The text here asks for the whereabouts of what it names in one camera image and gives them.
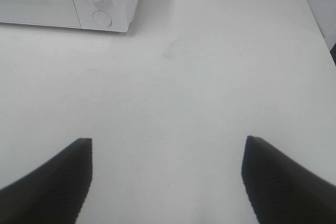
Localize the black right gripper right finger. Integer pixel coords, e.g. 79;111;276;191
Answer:
241;136;335;223

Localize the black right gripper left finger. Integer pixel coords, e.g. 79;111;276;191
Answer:
1;138;92;223

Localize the round white door button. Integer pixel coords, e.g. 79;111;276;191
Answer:
92;10;112;27

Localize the white microwave door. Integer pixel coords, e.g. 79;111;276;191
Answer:
1;0;81;28

